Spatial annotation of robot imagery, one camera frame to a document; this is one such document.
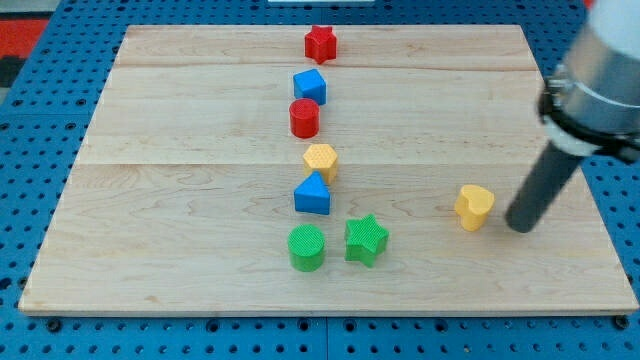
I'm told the blue cube block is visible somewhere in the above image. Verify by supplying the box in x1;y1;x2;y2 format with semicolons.
293;69;327;105

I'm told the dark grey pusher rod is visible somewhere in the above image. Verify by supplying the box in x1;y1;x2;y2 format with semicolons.
504;141;583;233

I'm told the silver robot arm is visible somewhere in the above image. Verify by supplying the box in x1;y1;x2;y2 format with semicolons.
538;0;639;163

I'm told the green cylinder block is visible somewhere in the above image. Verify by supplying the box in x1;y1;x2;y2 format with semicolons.
287;224;325;272

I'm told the yellow hexagon block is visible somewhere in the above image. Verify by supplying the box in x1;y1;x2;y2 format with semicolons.
303;144;338;185

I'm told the blue triangle block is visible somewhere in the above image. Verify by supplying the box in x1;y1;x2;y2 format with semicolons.
293;171;331;215

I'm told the wooden board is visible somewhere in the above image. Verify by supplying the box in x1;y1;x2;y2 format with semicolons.
19;25;638;317

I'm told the red cylinder block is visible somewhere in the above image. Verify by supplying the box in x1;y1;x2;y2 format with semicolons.
289;98;320;139

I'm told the green star block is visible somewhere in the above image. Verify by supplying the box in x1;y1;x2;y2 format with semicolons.
344;214;389;268

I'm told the yellow heart block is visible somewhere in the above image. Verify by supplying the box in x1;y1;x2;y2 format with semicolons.
454;184;496;232

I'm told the red star block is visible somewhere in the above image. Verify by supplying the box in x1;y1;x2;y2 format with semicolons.
304;25;338;64

